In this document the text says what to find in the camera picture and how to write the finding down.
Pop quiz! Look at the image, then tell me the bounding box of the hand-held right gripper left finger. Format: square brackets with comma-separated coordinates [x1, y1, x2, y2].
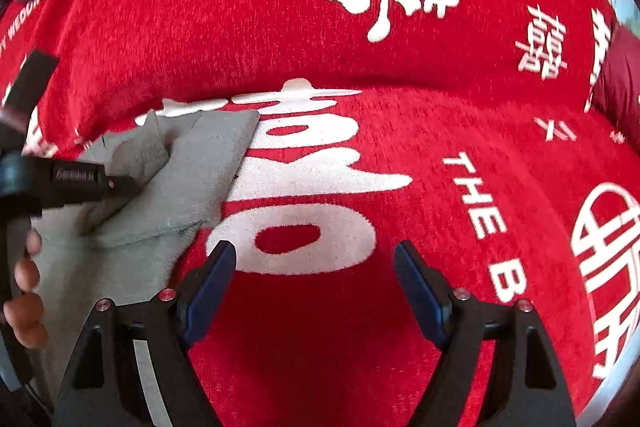
[52, 239, 237, 427]

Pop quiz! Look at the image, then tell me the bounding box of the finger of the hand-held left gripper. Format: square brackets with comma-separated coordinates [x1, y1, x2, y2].
[42, 159, 147, 208]

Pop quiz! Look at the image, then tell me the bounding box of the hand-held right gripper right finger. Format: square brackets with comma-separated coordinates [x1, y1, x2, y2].
[393, 241, 578, 427]

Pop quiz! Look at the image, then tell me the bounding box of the person's left hand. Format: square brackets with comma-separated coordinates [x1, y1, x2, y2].
[2, 228, 49, 350]

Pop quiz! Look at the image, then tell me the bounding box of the red printed blanket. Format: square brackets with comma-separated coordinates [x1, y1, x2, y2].
[0, 0, 632, 427]

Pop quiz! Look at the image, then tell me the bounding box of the maroon cloth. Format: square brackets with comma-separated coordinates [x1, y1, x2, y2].
[584, 23, 640, 144]

